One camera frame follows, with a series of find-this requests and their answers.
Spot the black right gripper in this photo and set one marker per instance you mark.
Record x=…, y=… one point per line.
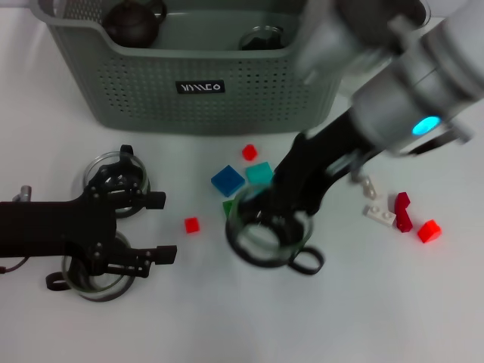
x=310, y=170

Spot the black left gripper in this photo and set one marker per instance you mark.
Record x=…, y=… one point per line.
x=56, y=230

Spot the small red flat square block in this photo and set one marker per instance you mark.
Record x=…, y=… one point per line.
x=192, y=225

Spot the grey perforated plastic storage basket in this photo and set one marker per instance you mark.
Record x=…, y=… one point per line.
x=227, y=109

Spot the orange-red sloped toy block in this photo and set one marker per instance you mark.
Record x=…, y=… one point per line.
x=429, y=231

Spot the green rectangular toy brick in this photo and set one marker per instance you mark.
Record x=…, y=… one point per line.
x=227, y=208

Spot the cyan square toy tile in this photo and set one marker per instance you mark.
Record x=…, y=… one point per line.
x=257, y=173

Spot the blue square toy tile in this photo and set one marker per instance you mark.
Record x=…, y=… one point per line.
x=227, y=180

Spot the small red studded cube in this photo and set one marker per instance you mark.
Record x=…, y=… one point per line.
x=249, y=151

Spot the white toy brick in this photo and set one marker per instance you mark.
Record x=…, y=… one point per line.
x=374, y=191
x=380, y=215

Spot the dark red toy brick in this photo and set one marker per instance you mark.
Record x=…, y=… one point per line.
x=403, y=213

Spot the left gripper silver side plug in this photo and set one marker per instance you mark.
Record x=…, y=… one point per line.
x=23, y=192

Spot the dark brown clay teapot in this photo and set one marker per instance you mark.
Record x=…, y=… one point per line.
x=128, y=26

